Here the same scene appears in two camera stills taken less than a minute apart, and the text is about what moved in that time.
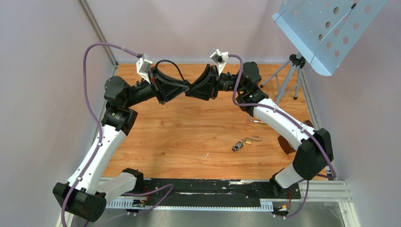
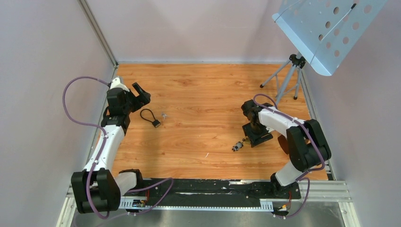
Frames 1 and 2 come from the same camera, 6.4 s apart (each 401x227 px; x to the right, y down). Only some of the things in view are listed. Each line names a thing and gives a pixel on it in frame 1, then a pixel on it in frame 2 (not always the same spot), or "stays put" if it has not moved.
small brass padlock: (248, 140) stays put
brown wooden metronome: (286, 147) stays put
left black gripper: (170, 87) → (143, 98)
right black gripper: (206, 84) → (256, 139)
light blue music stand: (327, 32) stays put
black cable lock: (163, 60) → (156, 123)
